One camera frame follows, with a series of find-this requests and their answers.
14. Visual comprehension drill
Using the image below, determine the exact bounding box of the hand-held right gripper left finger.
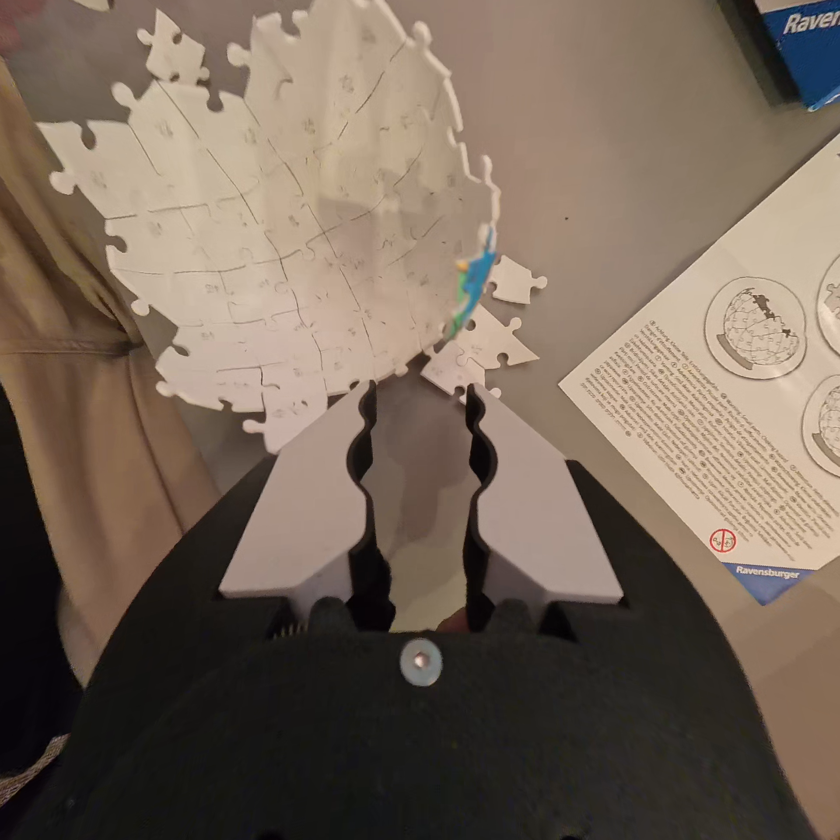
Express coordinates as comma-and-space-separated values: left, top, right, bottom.
218, 379, 396, 627

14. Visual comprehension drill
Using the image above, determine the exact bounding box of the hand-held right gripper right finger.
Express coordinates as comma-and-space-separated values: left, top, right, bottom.
462, 382, 626, 627

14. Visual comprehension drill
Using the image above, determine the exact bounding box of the pile of puzzle pieces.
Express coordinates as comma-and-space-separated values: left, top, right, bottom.
420, 255, 549, 400

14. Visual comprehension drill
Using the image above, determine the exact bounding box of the partly built white puzzle ball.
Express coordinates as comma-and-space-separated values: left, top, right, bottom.
36, 0, 501, 454

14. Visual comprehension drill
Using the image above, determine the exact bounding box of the blue cartoon puzzle box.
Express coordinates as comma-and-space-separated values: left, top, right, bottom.
718, 0, 840, 112

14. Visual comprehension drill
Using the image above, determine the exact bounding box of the folded paper instruction leaflet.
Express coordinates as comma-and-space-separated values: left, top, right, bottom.
558, 131, 840, 606

